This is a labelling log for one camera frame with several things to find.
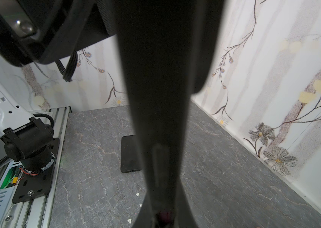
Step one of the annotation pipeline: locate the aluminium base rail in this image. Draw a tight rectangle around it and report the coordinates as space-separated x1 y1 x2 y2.
0 107 71 228

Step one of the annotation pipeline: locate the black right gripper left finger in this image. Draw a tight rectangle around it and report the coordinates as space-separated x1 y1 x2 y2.
132 191 155 228

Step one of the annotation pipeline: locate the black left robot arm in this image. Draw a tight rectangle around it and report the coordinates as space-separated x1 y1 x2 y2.
0 1 119 175

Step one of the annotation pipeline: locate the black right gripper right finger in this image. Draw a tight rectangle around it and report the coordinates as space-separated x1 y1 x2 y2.
174 180 198 228

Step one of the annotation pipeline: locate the black phone case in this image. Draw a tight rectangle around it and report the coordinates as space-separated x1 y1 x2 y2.
113 1 225 228

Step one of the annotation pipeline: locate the black smartphone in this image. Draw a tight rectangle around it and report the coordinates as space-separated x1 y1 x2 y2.
120 135 142 173

